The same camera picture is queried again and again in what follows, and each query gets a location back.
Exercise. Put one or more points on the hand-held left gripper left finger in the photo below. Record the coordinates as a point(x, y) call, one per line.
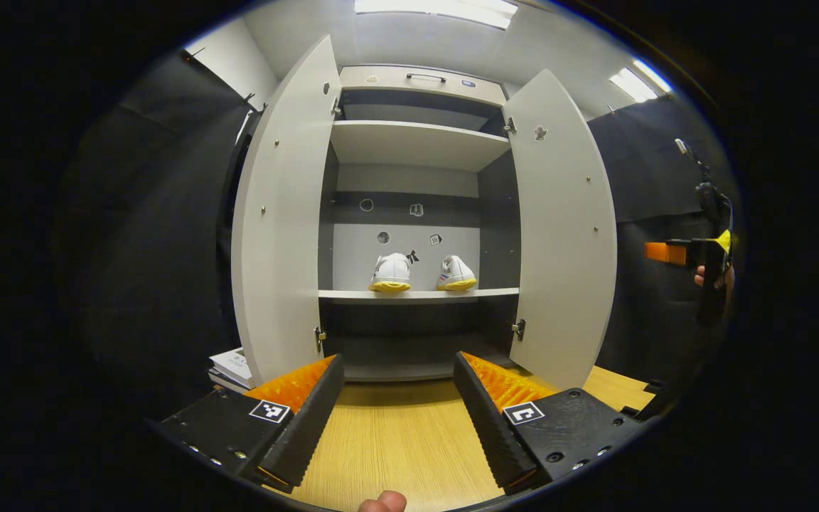
point(306, 427)

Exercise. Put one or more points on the black backdrop cloth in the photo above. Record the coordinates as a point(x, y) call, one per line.
point(153, 249)

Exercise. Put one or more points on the small ceiling light panel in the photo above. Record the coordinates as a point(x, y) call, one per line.
point(631, 85)
point(652, 75)

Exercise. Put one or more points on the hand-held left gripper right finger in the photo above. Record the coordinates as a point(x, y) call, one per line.
point(491, 427)

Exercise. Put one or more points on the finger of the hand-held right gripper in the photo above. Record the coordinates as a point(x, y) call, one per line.
point(665, 252)

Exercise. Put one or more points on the white shoe with yellow sole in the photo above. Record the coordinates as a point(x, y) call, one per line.
point(390, 274)
point(456, 274)

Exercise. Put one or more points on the stack of books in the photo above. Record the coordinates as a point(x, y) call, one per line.
point(233, 366)

